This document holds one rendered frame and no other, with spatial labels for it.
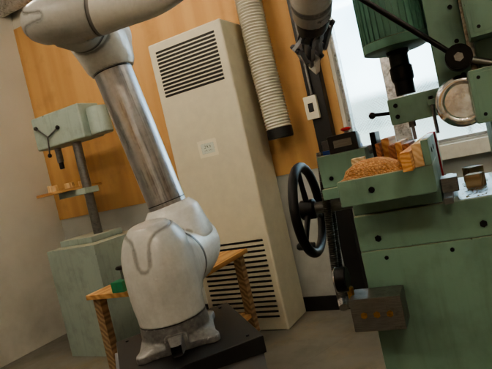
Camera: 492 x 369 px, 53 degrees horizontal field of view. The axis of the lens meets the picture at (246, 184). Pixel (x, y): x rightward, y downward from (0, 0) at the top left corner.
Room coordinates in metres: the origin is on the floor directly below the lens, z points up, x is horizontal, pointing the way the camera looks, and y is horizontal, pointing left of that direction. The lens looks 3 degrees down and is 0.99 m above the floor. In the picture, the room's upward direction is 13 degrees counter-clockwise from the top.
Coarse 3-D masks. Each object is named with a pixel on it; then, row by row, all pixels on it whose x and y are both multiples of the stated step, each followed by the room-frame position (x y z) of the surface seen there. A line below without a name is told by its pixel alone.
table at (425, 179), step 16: (368, 176) 1.11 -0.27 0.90; (384, 176) 1.09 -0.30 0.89; (400, 176) 1.08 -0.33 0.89; (416, 176) 1.06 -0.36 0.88; (432, 176) 1.05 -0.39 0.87; (336, 192) 1.35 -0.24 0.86; (352, 192) 1.12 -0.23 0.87; (368, 192) 1.11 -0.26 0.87; (384, 192) 1.09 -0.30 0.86; (400, 192) 1.08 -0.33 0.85; (416, 192) 1.07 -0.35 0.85; (432, 192) 1.05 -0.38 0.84
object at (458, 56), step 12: (360, 0) 1.24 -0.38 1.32; (384, 12) 1.22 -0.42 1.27; (408, 24) 1.20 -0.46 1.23; (420, 36) 1.19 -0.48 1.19; (444, 48) 1.17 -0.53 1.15; (456, 48) 1.15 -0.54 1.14; (468, 48) 1.14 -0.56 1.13; (456, 60) 1.15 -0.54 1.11; (468, 60) 1.14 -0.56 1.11; (480, 60) 1.15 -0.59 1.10
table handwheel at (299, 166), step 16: (288, 176) 1.42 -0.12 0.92; (288, 192) 1.38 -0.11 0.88; (304, 192) 1.47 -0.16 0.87; (320, 192) 1.60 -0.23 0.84; (304, 208) 1.47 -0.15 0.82; (320, 208) 1.46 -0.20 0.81; (336, 208) 1.44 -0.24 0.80; (320, 224) 1.58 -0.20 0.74; (304, 240) 1.37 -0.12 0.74; (320, 240) 1.53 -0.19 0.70
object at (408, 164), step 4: (408, 148) 1.15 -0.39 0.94; (400, 152) 1.03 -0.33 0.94; (404, 152) 1.01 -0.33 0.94; (408, 152) 1.01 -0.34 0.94; (400, 156) 1.01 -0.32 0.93; (404, 156) 1.01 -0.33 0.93; (408, 156) 1.01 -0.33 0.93; (412, 156) 1.05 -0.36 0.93; (400, 160) 1.02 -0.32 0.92; (404, 160) 1.01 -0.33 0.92; (408, 160) 1.01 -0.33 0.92; (412, 160) 1.03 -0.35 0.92; (404, 164) 1.01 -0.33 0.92; (408, 164) 1.01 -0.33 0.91; (412, 164) 1.02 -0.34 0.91; (404, 168) 1.01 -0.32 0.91; (408, 168) 1.01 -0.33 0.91; (412, 168) 1.01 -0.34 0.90
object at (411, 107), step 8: (408, 96) 1.32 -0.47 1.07; (416, 96) 1.31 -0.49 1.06; (424, 96) 1.30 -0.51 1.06; (392, 104) 1.34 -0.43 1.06; (400, 104) 1.33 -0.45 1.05; (408, 104) 1.32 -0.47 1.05; (416, 104) 1.31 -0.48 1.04; (424, 104) 1.31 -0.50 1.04; (392, 112) 1.34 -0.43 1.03; (400, 112) 1.33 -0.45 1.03; (408, 112) 1.32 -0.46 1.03; (416, 112) 1.32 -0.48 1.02; (424, 112) 1.31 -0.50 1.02; (392, 120) 1.34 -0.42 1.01; (400, 120) 1.33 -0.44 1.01; (408, 120) 1.32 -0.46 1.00; (416, 120) 1.38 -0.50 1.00
